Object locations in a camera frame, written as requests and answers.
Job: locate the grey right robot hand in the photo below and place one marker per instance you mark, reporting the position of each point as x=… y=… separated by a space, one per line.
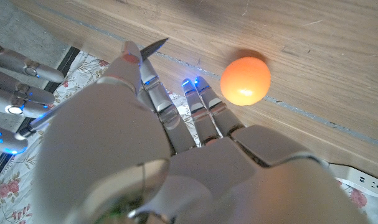
x=8 y=93

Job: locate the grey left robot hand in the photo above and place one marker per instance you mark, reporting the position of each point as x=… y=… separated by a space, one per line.
x=114 y=140

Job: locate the dark mechanical pencil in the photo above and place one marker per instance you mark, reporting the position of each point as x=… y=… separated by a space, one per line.
x=153 y=49

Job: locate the orange ball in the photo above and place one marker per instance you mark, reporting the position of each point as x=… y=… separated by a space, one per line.
x=244 y=81

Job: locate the white power strip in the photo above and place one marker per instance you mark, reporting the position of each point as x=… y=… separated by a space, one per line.
x=363 y=182

